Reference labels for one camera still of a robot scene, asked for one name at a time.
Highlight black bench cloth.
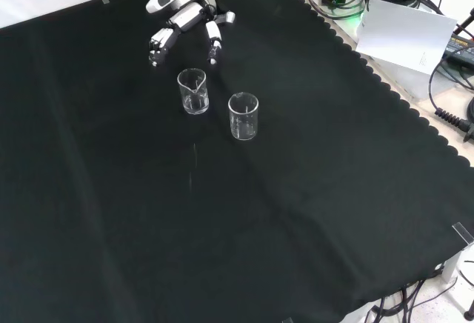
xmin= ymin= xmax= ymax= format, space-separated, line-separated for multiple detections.
xmin=0 ymin=0 xmax=474 ymax=323

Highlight black power adapter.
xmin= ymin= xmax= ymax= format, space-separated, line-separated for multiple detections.
xmin=443 ymin=33 xmax=474 ymax=66

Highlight clear glass beaker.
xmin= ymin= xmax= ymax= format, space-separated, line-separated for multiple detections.
xmin=227 ymin=92 xmax=260 ymax=141
xmin=176 ymin=67 xmax=207 ymax=116

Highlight black coiled cable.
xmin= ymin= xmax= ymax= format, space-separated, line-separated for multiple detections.
xmin=428 ymin=44 xmax=474 ymax=144

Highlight white bench leg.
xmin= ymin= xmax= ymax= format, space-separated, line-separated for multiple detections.
xmin=439 ymin=243 xmax=474 ymax=291

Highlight pale white board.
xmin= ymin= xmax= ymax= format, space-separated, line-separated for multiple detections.
xmin=355 ymin=0 xmax=458 ymax=77

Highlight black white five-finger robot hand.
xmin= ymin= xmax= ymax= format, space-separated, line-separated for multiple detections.
xmin=147 ymin=1 xmax=237 ymax=69

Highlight black cables under bench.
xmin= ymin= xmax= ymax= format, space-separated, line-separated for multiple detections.
xmin=364 ymin=276 xmax=461 ymax=323

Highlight white wrist camera shell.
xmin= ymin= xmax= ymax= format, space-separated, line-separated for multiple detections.
xmin=144 ymin=0 xmax=176 ymax=15

